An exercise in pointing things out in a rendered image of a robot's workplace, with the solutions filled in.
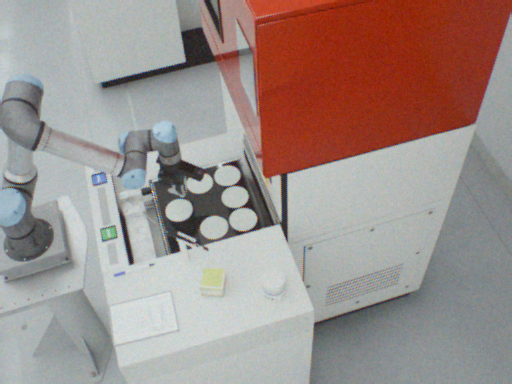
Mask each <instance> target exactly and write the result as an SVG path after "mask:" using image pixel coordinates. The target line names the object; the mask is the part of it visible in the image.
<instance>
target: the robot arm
mask: <svg viewBox="0 0 512 384"><path fill-rule="evenodd" d="M43 95H44V87H43V83H42V82H41V81H40V79H37V78H36V77H35V76H32V75H30V74H26V73H17V74H15V75H12V76H11V77H10V78H9V79H8V82H7V83H6V84H5V89H4V92H3V97H2V100H1V103H0V128H1V130H2V131H3V132H4V134H5V135H6V136H7V161H6V163H5V164H4V165H3V183H2V187H1V190H0V227H1V228H2V229H3V231H4V233H5V234H6V235H7V246H8V248H9V249H10V250H11V252H12V253H13V254H15V255H17V256H20V257H26V256H30V255H34V254H36V253H37V252H39V251H40V250H42V249H43V247H44V246H45V245H46V243H47V240H48V237H49V233H48V230H47V229H46V226H45V225H44V224H42V222H40V221H39V220H38V219H35V217H34V215H33V214H32V213H31V205H32V201H33V197H34V193H35V186H36V182H37V181H38V169H37V167H36V166H35V164H34V163H33V151H34V152H36V151H38V150H42V151H44V152H46V153H49V154H54V155H56V156H58V157H61V158H65V159H67V160H70V161H72V162H74V163H79V164H82V165H84V166H86V167H91V168H94V169H96V170H99V171H100V172H105V173H107V174H110V175H112V176H115V177H120V178H121V181H122V184H123V186H125V187H126V188H128V189H130V190H137V189H139V188H141V187H142V186H144V183H145V178H146V175H147V172H146V168H147V154H148V152H152V151H158V152H159V156H158V158H157V159H156V163H157V164H159V167H160V168H159V171H158V181H159V184H160V185H164V186H171V185H173V188H169V189H168V191H169V192H171V193H173V194H177V195H179V197H185V195H186V193H187V176H188V177H189V178H192V179H193V180H195V181H202V180H203V179H204V174H205V170H204V169H203V168H201V167H199V166H197V165H193V164H191V163H189V162H187V161H185V160H182V155H181V150H180V147H179V140H178V134H177V132H176V130H175V127H174V124H173V123H171V122H170V121H168V120H162V121H160V122H159V123H158V122H157V123H156V124H155V126H154V127H153V129H150V130H140V131H130V132H121V133H120V134H119V137H118V146H119V150H120V152H121V153H120V152H116V151H113V150H111V149H108V148H107V147H102V146H100V145H98V144H95V143H91V142H89V141H87V140H84V139H80V138H78V137H76V136H74V135H69V134H67V133H65V132H63V131H59V130H56V129H54V128H52V127H48V124H47V122H44V121H42V120H40V118H41V105H42V96H43ZM159 172H160V173H159ZM159 178H160V180H161V182H160V180H159Z"/></svg>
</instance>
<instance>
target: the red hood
mask: <svg viewBox="0 0 512 384"><path fill-rule="evenodd" d="M199 6H200V12H201V18H202V24H203V31H204V33H205V35H206V37H207V41H208V44H209V45H210V48H211V51H212V53H213V55H214V57H215V59H216V63H217V66H218V67H219V69H220V71H221V75H222V77H223V80H224V81H225V85H226V87H227V89H228V91H229V94H230V98H231V99H232V102H233V104H234V105H235V109H236V112H237V114H238V116H239V118H240V122H241V124H242V126H243V128H244V130H245V132H246V136H247V139H248V140H249V142H250V144H251V149H252V150H253V153H254V155H255V157H256V160H257V163H258V165H259V167H260V169H261V173H262V176H264V177H265V178H266V179H267V178H270V177H272V176H279V175H283V174H285V173H288V172H292V171H295V170H301V169H304V168H308V167H310V166H314V165H320V164H324V163H326V162H329V161H333V160H339V159H342V158H345V157H349V156H354V155H358V154H361V153H363V152H367V151H373V150H376V149H379V148H382V147H388V146H391V145H395V144H398V143H401V142H407V141H410V140H413V139H416V138H422V137H425V136H428V135H431V134H437V133H440V132H443V131H446V130H448V131H449V130H452V129H455V128H458V127H464V126H467V125H470V124H473V123H476V120H477V118H478V114H479V111H480V109H481V105H482V102H483V100H484V95H485V94H486V91H487V90H486V89H487V86H488V84H489V80H490V78H491V75H492V71H493V69H494V66H495V65H494V64H495V62H496V60H497V55H498V53H499V51H500V49H499V48H500V47H501V44H502V39H503V37H504V36H505V35H504V33H505V31H506V28H507V25H508V22H509V18H510V15H511V11H512V0H199Z"/></svg>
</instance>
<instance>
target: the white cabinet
mask: <svg viewBox="0 0 512 384"><path fill-rule="evenodd" d="M312 341H313V330H310V331H307V332H305V333H302V334H296V335H294V336H291V337H289V338H286V339H281V340H278V341H275V342H272V343H270V344H264V345H261V346H259V347H256V348H251V349H248V350H246V351H243V352H237V353H235V354H232V355H230V356H224V357H222V358H219V359H216V360H211V361H208V362H205V363H203V364H198V365H195V366H192V367H187V368H185V369H181V370H179V371H174V372H171V373H168V374H163V375H161V376H158V377H153V378H150V379H147V380H142V381H140V382H137V383H132V384H309V376H310V364H311V352H312Z"/></svg>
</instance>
